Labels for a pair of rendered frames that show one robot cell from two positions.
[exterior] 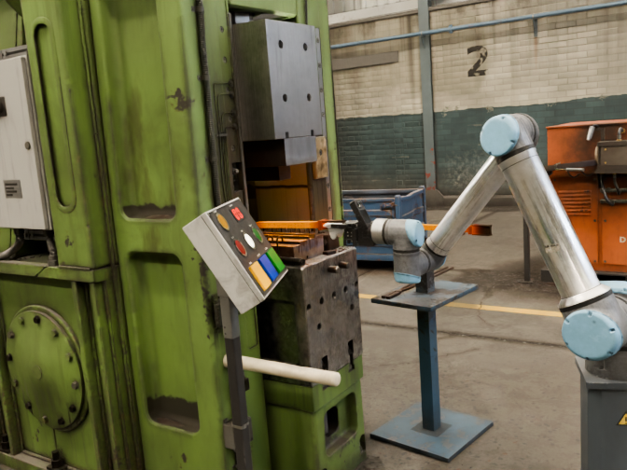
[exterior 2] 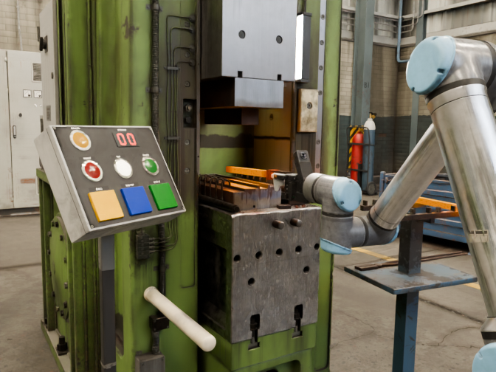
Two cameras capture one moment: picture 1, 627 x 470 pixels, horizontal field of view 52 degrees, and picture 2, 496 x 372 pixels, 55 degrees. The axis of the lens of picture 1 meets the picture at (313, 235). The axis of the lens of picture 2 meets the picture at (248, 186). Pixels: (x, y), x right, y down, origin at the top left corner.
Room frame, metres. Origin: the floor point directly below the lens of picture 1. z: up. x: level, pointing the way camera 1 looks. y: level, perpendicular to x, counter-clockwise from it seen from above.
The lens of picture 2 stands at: (0.83, -0.63, 1.21)
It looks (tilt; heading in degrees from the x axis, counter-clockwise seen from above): 7 degrees down; 24
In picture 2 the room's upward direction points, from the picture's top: 1 degrees clockwise
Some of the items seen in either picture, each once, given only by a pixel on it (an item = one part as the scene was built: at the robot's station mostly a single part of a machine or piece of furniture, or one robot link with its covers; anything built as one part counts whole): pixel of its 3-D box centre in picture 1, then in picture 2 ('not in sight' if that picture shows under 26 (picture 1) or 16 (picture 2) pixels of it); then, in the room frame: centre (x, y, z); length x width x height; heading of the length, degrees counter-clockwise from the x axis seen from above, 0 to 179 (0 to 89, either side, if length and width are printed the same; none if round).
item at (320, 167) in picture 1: (319, 157); (308, 111); (2.71, -0.05, 1.27); 0.09 x 0.02 x 0.17; 146
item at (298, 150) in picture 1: (256, 152); (229, 96); (2.49, 0.19, 1.32); 0.42 x 0.20 x 0.10; 56
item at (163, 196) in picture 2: (273, 260); (162, 196); (1.94, 0.13, 1.01); 0.07 x 0.05 x 0.07; 171
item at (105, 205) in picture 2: (258, 276); (105, 206); (1.74, 0.16, 1.01); 0.07 x 0.05 x 0.07; 171
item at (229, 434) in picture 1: (237, 432); (149, 367); (2.14, 0.32, 0.36); 0.09 x 0.07 x 0.12; 146
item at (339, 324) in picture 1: (276, 307); (238, 254); (2.54, 0.17, 0.69); 0.56 x 0.38 x 0.45; 56
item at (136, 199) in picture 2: (267, 268); (136, 201); (1.84, 0.14, 1.01); 0.07 x 0.05 x 0.07; 171
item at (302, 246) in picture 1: (264, 245); (228, 190); (2.49, 0.19, 0.96); 0.42 x 0.20 x 0.09; 56
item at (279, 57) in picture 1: (257, 86); (240, 29); (2.52, 0.17, 1.56); 0.42 x 0.39 x 0.40; 56
